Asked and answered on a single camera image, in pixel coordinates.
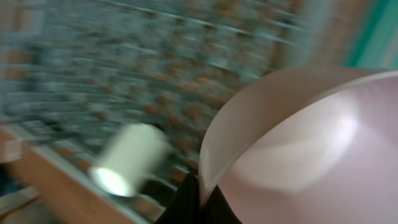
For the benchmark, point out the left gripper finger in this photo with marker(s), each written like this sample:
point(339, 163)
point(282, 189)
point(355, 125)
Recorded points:
point(185, 207)

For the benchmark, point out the white cup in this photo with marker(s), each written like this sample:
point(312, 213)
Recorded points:
point(130, 157)

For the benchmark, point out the small pink bowl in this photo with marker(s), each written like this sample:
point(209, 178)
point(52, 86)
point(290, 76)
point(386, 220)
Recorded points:
point(307, 145)

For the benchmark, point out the grey dish rack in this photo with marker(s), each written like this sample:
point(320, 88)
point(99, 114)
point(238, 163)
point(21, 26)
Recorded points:
point(73, 72)

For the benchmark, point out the teal plastic tray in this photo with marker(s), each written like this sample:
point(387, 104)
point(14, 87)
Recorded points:
point(375, 44)

